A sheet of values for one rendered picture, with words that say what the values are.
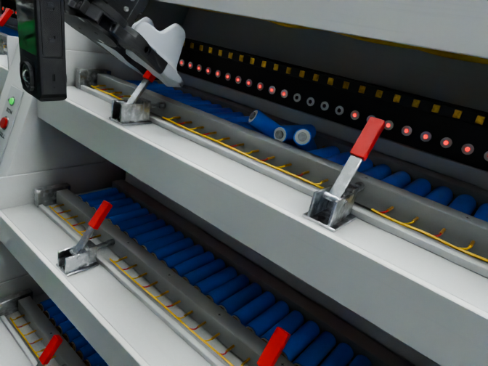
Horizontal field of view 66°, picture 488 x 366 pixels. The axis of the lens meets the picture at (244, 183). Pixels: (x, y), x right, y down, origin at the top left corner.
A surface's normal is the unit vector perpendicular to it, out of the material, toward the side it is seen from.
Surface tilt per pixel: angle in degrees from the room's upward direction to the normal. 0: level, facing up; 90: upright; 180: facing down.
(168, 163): 109
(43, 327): 19
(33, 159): 90
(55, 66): 92
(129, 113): 90
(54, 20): 92
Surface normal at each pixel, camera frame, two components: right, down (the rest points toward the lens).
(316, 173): -0.63, 0.18
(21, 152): 0.75, 0.37
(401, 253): 0.18, -0.91
